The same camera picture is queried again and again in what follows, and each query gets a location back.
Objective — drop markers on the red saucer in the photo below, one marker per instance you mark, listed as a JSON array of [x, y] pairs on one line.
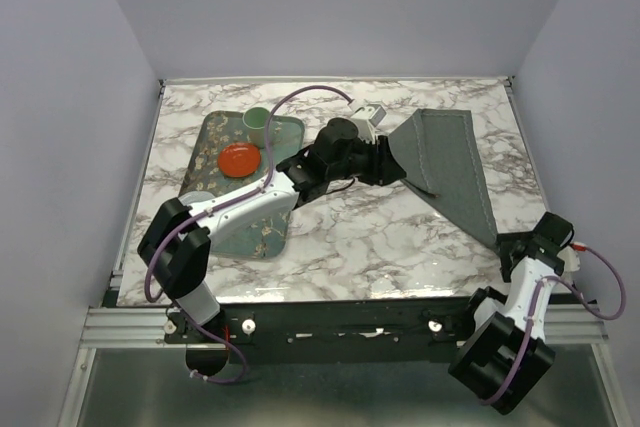
[[239, 160]]

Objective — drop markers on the pale green cup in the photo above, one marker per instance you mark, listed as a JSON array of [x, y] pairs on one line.
[[255, 120]]

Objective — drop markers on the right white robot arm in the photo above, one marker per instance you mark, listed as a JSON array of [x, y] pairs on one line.
[[506, 354]]

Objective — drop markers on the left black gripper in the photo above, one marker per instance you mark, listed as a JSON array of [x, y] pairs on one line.
[[383, 166]]

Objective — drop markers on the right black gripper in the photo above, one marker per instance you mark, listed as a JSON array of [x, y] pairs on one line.
[[508, 240]]

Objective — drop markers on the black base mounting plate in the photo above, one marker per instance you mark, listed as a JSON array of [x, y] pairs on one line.
[[358, 331]]

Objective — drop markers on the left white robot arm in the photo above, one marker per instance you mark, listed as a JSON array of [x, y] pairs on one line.
[[176, 246]]

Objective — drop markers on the white scalloped plate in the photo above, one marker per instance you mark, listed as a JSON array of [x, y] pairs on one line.
[[193, 197]]

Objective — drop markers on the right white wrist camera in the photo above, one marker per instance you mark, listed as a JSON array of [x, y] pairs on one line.
[[570, 256]]

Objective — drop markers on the aluminium frame rail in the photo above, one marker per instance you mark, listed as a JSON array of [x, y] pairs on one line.
[[124, 328]]

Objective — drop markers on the grey cloth napkin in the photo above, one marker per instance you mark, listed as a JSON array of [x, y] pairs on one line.
[[438, 151]]

